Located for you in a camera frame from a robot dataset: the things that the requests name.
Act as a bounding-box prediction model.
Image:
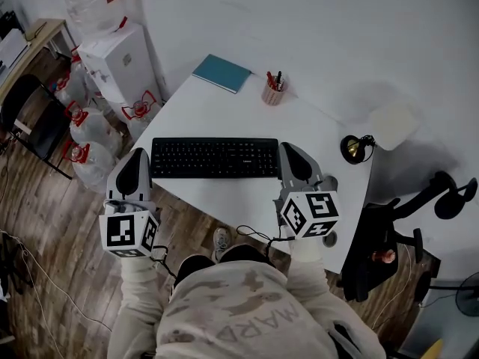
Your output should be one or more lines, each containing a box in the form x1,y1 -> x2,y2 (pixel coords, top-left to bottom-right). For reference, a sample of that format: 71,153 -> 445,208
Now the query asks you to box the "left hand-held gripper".
99,148 -> 162,259

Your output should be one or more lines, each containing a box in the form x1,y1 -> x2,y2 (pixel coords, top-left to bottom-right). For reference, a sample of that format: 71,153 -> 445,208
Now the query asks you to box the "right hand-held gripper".
274,142 -> 342,240

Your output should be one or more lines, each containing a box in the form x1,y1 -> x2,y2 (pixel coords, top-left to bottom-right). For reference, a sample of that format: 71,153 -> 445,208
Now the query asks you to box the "black keyboard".
150,137 -> 281,180

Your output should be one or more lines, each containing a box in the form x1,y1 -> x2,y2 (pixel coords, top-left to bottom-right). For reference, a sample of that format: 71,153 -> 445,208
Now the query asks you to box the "person's left forearm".
106,254 -> 175,359

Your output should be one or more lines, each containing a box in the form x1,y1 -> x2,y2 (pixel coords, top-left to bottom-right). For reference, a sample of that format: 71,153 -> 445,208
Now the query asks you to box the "person's right forearm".
286,233 -> 386,359

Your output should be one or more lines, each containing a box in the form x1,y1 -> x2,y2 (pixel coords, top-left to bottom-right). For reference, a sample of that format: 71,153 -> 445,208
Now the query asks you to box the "black desk lamp white shade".
339,101 -> 421,165

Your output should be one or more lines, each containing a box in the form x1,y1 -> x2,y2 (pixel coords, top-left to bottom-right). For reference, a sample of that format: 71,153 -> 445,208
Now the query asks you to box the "pink pen holder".
260,79 -> 286,107

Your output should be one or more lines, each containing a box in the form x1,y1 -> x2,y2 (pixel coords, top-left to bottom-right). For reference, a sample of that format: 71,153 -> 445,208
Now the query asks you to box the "person's right leg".
219,244 -> 278,269

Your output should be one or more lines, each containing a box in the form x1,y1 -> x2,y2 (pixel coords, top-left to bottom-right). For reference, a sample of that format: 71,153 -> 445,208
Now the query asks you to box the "person's leg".
174,254 -> 216,289
219,244 -> 278,269

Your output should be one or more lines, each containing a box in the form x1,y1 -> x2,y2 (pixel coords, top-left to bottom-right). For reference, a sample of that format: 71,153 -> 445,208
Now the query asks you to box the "black office chair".
336,170 -> 479,302

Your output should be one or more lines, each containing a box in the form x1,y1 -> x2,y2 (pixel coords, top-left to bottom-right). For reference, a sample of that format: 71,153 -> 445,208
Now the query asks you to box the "person's white sneaker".
212,226 -> 234,263

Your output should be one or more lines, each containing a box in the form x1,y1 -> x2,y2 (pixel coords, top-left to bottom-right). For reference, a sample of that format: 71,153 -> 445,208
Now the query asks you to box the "person's left leg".
174,254 -> 216,289

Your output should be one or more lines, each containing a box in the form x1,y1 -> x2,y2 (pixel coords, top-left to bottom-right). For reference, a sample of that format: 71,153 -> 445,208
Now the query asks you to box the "black folding chair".
0,73 -> 74,181

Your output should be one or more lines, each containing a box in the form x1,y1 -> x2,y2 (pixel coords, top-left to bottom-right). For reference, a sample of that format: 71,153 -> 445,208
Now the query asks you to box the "white water dispenser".
76,21 -> 165,119

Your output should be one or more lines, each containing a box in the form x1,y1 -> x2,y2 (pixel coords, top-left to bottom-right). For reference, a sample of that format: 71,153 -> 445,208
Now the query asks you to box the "teal notebook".
192,53 -> 252,95

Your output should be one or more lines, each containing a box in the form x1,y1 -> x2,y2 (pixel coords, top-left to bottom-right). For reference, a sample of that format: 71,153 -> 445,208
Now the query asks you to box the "black folding stand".
0,232 -> 34,302

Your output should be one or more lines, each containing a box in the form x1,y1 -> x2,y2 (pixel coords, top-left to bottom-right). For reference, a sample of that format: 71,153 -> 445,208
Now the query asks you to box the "person's camouflage sweatshirt torso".
155,260 -> 338,359

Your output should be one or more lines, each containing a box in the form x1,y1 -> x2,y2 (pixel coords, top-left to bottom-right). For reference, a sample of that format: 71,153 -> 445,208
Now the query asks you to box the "black standing fan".
414,270 -> 479,317

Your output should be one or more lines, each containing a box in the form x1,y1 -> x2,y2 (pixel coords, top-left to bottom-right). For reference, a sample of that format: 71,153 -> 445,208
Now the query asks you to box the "wooden side desk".
0,18 -> 76,100

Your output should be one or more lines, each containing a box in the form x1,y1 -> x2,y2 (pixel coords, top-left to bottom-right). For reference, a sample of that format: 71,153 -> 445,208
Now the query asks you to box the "white box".
0,28 -> 31,70

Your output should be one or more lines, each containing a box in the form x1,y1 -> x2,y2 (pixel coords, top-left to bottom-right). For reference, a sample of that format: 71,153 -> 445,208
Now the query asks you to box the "large clear dispenser bottle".
59,0 -> 130,37

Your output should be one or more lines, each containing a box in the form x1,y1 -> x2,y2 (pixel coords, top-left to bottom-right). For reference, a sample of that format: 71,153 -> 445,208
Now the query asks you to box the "black bag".
0,10 -> 25,39

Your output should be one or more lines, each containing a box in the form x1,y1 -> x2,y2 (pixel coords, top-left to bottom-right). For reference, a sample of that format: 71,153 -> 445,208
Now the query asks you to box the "yellow board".
418,338 -> 445,359

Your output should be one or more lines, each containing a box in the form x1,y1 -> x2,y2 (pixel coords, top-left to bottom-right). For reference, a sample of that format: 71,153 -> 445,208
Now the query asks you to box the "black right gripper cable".
236,224 -> 296,256

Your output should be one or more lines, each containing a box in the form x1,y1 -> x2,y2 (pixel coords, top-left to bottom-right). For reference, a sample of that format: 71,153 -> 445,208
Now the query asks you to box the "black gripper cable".
236,224 -> 296,256
151,245 -> 179,280

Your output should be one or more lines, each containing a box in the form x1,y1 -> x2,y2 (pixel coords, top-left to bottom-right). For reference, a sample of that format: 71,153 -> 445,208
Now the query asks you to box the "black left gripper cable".
151,245 -> 179,280

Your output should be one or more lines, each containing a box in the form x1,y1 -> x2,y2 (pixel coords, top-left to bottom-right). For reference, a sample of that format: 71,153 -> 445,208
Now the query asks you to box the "long white floor cable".
0,230 -> 113,359

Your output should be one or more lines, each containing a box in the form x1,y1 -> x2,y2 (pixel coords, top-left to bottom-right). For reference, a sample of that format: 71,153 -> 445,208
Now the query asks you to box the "thin white charging cable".
372,243 -> 412,331

